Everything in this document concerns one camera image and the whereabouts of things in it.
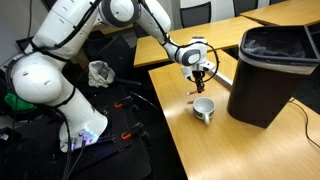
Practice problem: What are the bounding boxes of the black mounting plate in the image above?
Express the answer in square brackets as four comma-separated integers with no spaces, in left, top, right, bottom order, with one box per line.
[23,95,152,180]

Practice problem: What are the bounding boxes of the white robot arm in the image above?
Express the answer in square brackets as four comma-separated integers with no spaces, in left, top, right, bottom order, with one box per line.
[7,0,216,153]

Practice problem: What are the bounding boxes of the dark brown trash bin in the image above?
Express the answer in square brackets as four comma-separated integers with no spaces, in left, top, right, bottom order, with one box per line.
[227,25,320,128]

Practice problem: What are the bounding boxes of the black cable on table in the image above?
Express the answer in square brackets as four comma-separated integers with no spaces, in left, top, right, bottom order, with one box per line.
[288,98,320,149]

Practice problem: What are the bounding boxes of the green object behind robot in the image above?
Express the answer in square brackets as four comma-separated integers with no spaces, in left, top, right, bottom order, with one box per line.
[4,93,36,112]

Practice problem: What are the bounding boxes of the black office chair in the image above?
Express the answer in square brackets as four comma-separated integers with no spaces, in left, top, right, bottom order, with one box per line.
[179,0,211,28]

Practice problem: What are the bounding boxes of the crumpled grey cloth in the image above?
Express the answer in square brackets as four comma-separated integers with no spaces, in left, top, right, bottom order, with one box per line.
[88,61,116,88]

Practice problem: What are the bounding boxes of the lower orange handled clamp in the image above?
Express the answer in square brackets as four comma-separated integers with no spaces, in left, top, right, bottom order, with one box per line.
[121,123,144,140]

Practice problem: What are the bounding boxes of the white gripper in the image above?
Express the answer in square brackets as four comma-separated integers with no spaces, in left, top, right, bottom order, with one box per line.
[181,61,215,93]

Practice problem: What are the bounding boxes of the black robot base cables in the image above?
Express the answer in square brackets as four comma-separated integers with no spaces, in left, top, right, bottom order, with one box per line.
[49,109,88,180]

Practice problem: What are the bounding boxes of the orange handled clamp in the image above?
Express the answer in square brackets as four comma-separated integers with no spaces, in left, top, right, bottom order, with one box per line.
[114,96,133,109]
[121,123,144,140]

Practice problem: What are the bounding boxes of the grey metal bar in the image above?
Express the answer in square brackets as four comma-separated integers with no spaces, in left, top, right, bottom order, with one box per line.
[213,72,233,90]

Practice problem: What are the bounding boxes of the white and green mug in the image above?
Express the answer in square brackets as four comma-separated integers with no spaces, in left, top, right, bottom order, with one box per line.
[193,97,215,124]

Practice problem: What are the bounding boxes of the upper orange handled clamp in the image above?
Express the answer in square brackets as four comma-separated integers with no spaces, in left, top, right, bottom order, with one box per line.
[114,96,133,109]

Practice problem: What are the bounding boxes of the red marker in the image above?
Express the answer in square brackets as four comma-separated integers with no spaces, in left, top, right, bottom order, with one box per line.
[186,90,205,95]

